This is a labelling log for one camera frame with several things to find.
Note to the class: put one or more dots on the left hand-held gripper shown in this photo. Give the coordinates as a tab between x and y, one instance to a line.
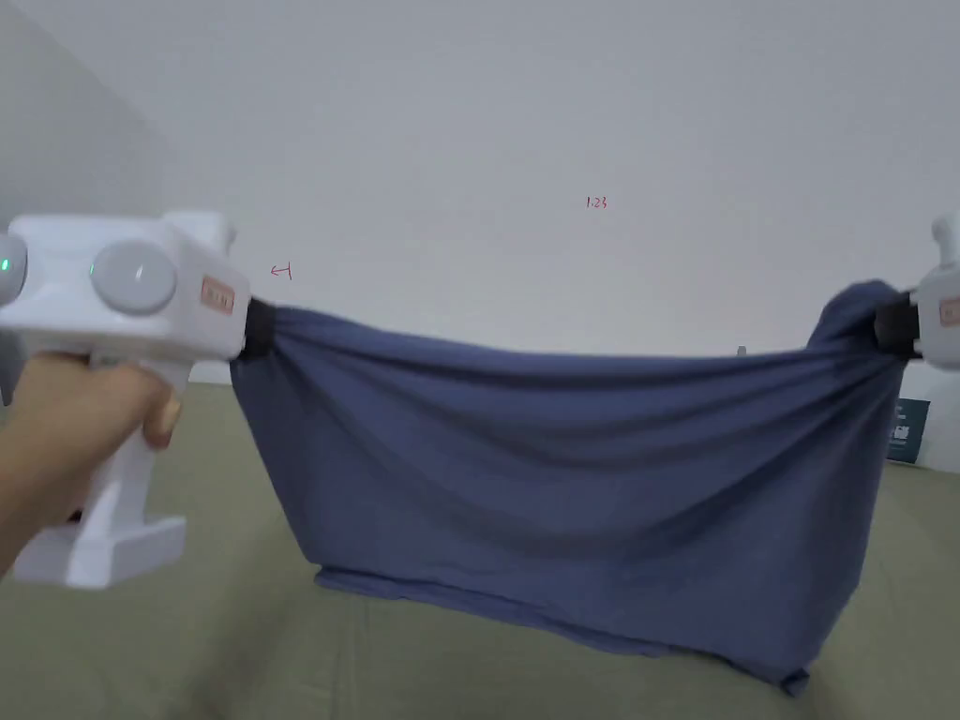
112	315

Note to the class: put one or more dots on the white and green carton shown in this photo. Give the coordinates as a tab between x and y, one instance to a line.
911	427

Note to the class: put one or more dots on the dark blue shirt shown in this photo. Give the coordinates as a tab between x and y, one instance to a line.
585	480

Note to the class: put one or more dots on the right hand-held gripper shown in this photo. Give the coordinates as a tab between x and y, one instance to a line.
937	315

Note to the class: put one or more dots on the person's left hand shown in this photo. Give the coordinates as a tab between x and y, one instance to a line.
82	420

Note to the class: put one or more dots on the bed with beige sheet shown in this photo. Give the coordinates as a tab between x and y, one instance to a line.
150	645

